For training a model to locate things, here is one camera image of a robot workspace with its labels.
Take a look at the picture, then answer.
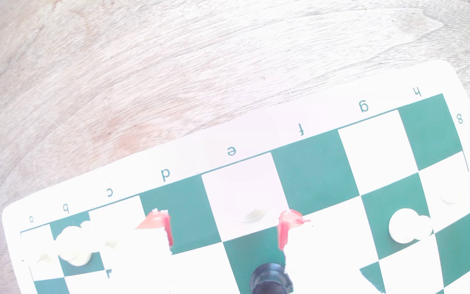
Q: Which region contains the tall white bishop chess piece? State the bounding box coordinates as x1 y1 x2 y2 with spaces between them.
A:
55 225 98 267

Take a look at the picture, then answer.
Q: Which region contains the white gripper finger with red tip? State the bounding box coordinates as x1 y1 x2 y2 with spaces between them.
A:
278 209 373 294
104 208 179 294

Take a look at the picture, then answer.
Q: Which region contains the green and cream chess mat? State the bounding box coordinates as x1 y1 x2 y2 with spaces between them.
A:
2 59 470 294

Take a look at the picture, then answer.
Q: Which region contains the black rook chess piece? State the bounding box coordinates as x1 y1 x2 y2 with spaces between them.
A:
250 263 293 294

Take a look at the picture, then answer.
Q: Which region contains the small white chess piece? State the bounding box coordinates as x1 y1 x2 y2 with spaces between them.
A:
243 208 268 223

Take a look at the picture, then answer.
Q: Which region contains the white pawn chess piece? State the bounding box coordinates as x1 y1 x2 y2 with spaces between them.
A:
388 208 433 245

